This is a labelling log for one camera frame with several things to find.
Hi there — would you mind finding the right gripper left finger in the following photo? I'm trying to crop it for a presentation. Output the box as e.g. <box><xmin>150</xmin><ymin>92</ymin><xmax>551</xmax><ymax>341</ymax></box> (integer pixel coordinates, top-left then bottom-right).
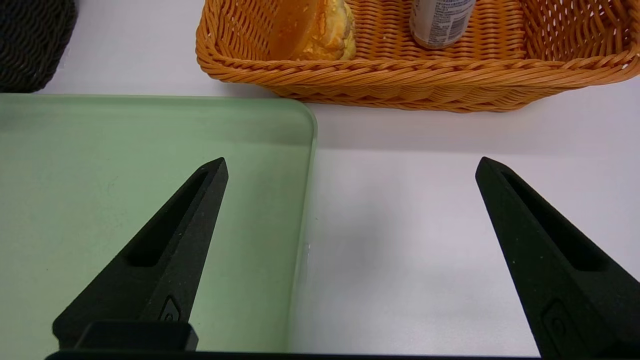
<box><xmin>52</xmin><ymin>157</ymin><xmax>229</xmax><ymax>352</ymax></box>

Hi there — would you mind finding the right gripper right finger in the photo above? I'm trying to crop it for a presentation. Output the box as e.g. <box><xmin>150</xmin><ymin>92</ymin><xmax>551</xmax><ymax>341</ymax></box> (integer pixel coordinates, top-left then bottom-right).
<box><xmin>475</xmin><ymin>156</ymin><xmax>640</xmax><ymax>358</ymax></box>

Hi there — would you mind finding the blue white spray can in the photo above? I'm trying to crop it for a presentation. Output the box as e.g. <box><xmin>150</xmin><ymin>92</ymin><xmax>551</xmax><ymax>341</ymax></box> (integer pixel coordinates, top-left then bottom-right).
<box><xmin>409</xmin><ymin>0</ymin><xmax>477</xmax><ymax>50</ymax></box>

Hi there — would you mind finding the brown bread bun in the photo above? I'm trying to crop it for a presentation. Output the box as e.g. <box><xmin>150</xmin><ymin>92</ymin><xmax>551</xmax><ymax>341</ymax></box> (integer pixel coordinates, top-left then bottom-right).
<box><xmin>267</xmin><ymin>0</ymin><xmax>357</xmax><ymax>62</ymax></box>

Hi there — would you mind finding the orange wicker basket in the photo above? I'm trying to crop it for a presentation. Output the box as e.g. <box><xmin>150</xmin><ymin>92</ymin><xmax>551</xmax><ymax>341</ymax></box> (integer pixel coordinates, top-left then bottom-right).
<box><xmin>195</xmin><ymin>0</ymin><xmax>640</xmax><ymax>113</ymax></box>

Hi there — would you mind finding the dark brown wicker basket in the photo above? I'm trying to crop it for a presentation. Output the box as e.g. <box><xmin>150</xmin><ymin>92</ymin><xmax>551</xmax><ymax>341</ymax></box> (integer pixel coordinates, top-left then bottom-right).
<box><xmin>0</xmin><ymin>0</ymin><xmax>78</xmax><ymax>94</ymax></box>

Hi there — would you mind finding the green plastic tray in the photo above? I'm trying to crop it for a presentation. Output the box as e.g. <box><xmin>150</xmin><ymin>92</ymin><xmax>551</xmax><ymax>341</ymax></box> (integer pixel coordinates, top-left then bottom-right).
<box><xmin>0</xmin><ymin>93</ymin><xmax>318</xmax><ymax>354</ymax></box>

